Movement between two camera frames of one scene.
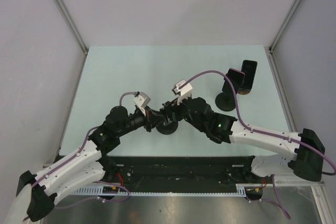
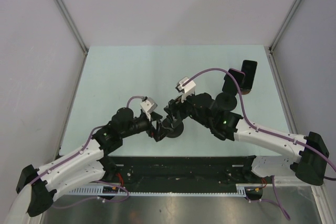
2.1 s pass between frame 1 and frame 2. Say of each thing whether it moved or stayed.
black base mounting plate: stayed
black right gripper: stayed
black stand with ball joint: moved
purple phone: stayed
